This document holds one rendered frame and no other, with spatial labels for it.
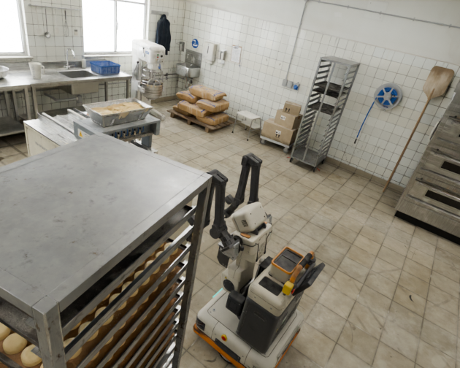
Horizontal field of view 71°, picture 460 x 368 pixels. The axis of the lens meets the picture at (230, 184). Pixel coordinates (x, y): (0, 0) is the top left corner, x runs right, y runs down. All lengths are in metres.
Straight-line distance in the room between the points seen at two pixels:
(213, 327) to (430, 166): 3.60
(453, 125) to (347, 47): 2.20
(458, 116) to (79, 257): 4.62
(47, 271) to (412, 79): 5.64
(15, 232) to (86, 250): 0.16
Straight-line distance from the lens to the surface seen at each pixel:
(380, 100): 5.87
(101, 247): 0.77
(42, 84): 5.30
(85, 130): 3.04
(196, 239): 1.20
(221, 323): 2.59
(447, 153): 5.00
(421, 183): 5.07
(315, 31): 6.28
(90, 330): 0.90
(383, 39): 5.97
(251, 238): 2.15
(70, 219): 0.86
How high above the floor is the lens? 2.33
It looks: 30 degrees down
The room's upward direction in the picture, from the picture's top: 12 degrees clockwise
